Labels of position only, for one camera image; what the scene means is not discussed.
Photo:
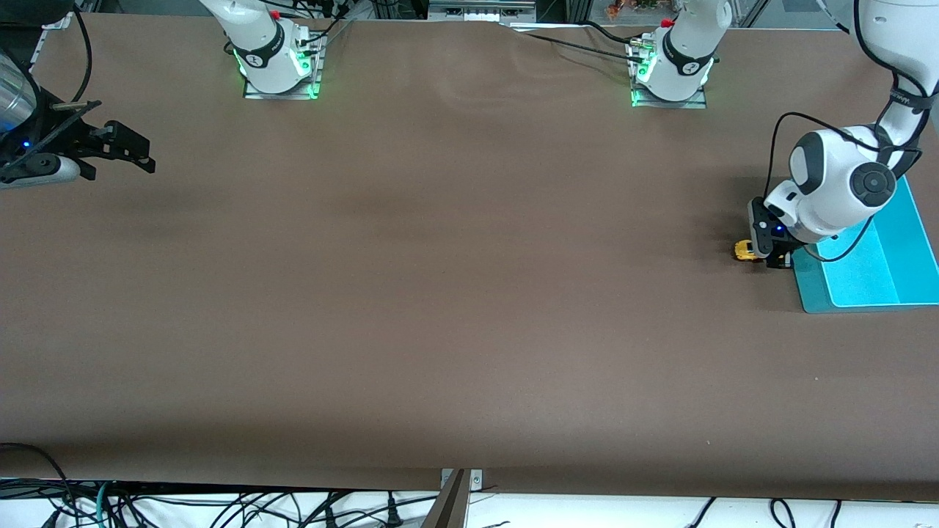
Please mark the aluminium table corner bracket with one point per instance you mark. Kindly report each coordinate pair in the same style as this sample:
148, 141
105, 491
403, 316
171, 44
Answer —
55, 20

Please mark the teal plastic bin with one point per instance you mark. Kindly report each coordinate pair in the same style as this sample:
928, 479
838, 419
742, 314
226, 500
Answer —
880, 271

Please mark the brown table leg beam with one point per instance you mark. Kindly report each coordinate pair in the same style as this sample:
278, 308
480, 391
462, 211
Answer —
449, 510

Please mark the black floor power plug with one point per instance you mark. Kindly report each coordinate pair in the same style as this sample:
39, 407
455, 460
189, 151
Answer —
392, 513

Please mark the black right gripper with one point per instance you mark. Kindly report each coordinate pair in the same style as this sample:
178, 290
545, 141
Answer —
79, 139

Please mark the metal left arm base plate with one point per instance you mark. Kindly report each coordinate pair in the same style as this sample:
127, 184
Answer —
698, 103

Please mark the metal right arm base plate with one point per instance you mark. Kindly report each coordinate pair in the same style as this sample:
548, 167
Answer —
293, 94

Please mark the grey background device box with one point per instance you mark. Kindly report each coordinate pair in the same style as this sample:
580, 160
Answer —
480, 9

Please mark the silver table edge bracket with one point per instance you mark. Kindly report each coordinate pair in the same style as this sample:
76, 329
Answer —
475, 479

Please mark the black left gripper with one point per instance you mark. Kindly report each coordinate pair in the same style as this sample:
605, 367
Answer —
777, 253

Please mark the orange background objects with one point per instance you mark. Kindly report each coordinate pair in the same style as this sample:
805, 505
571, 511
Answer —
631, 7

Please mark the yellow toy beetle car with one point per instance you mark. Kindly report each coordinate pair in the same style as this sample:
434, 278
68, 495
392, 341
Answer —
744, 253

